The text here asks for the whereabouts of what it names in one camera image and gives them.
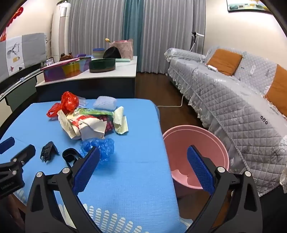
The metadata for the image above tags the framed wall picture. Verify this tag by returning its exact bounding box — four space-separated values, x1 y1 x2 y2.
226 0 270 13

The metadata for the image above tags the white coffee table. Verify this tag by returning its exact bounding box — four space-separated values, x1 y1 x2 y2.
35 56 138 103

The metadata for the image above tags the dark green round bowl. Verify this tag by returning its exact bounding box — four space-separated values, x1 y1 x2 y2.
89 58 116 73

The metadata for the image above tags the white torn paper packaging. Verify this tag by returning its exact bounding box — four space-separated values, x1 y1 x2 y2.
57 109 107 140

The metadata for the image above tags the pink lace basket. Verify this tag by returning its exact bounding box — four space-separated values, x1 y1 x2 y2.
109 39 134 59

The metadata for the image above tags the green snack packet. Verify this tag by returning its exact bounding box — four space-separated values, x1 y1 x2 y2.
74 107 114 117

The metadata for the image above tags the cream lace cloth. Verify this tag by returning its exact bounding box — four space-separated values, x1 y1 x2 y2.
279 167 287 186

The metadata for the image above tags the white standing air conditioner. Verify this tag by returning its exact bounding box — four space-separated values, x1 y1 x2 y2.
51 2 72 62

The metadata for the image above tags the pink plastic bin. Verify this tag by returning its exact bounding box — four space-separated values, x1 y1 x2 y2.
163 125 229 191

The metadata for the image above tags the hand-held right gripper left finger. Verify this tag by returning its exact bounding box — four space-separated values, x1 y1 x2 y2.
25 146 106 233

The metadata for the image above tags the stack of plastic bowls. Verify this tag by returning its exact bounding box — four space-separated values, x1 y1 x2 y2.
92 48 105 59

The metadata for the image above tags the white power cable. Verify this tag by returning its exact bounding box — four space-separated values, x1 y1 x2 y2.
157 60 210 108

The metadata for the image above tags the white floor stand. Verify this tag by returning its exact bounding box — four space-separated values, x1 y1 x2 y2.
191 31 205 53

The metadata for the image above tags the pale paper tissue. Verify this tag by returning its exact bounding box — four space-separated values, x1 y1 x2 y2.
113 106 129 135

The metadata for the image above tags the red plastic bag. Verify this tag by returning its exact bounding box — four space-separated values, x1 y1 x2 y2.
47 91 79 118

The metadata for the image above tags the television with grey cover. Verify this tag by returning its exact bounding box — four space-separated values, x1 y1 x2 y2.
0 33 47 83

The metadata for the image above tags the blue plastic bag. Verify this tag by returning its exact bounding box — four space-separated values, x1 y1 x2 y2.
79 138 115 165

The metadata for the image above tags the black hat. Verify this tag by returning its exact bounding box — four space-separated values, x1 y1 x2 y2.
103 47 122 59

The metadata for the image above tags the black plastic piece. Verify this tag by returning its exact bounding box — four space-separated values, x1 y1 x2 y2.
40 141 60 163

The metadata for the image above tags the grey quilted sofa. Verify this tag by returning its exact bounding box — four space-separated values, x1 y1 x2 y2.
164 46 287 198

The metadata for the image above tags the red wall decoration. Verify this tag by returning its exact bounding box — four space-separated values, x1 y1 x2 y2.
0 6 24 42

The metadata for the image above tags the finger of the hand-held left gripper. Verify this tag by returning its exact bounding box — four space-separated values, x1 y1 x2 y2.
11 145 36 166
0 137 16 155

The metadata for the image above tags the grey curtain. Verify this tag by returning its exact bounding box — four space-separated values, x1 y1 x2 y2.
137 0 206 74
66 0 129 61

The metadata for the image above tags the teal curtain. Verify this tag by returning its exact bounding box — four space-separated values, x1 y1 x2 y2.
122 0 145 72

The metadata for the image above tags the colourful purple box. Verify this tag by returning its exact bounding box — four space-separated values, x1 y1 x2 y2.
41 57 92 82

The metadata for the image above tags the dark red patterned packet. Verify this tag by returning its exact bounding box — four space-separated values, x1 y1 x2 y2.
96 115 115 135

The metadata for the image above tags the small orange cushion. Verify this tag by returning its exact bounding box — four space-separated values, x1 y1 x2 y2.
206 49 243 77

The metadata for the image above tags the large orange cushion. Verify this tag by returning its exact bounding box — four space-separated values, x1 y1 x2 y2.
264 64 287 112

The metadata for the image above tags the dark television cabinet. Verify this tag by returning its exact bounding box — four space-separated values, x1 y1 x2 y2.
0 65 45 132

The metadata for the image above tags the black elastic band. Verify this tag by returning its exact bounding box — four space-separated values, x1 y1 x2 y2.
62 148 84 168

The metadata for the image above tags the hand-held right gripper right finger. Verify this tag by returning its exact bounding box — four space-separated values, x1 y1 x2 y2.
185 145 263 233

